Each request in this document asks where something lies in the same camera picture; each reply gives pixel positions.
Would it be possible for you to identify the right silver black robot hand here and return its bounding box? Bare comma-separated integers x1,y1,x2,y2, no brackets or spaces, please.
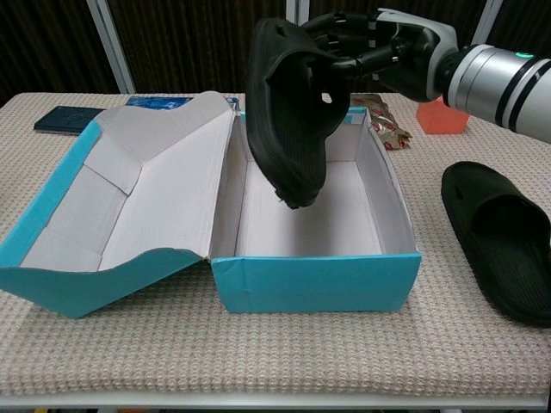
300,7,458,104

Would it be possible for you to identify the black rubber slipper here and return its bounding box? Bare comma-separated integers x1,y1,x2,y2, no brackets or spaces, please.
245,16,355,211
441,161,551,329

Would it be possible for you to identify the light blue cardboard shoe box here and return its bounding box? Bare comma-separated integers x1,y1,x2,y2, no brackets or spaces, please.
0,90,424,331

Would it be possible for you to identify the blue snack packet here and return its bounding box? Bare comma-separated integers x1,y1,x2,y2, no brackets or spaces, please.
127,95,240,115

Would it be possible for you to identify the dark ribbed partition panel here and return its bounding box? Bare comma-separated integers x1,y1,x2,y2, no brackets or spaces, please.
107,0,288,95
494,0,551,59
306,0,490,95
0,0,121,107

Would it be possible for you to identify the orange cube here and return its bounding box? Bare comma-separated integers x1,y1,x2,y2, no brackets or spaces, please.
415,96,470,136

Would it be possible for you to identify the brown gold snack packet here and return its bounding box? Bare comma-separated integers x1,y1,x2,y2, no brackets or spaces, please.
349,93,413,152

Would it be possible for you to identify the beige woven table cloth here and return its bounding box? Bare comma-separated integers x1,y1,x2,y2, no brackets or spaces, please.
0,92,551,397

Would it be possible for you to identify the white partition post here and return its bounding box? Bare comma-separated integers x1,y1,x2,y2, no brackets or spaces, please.
471,0,504,47
286,0,310,22
84,0,137,95

